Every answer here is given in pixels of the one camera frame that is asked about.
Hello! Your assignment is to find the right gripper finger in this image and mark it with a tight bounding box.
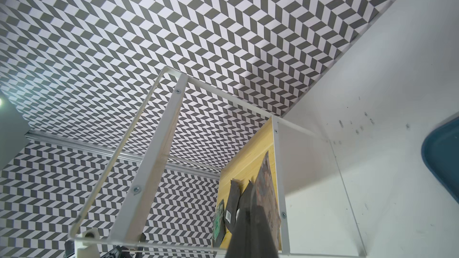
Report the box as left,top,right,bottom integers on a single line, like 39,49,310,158
225,188,278,258

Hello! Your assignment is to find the green floral tea bag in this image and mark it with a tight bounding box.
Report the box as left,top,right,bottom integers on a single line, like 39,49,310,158
212,200,226,247

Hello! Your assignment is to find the teal tray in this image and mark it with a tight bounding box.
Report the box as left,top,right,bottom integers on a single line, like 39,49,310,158
421,117,459,201

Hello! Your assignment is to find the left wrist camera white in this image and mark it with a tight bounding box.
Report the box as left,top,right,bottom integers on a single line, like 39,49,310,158
74,228,100,258

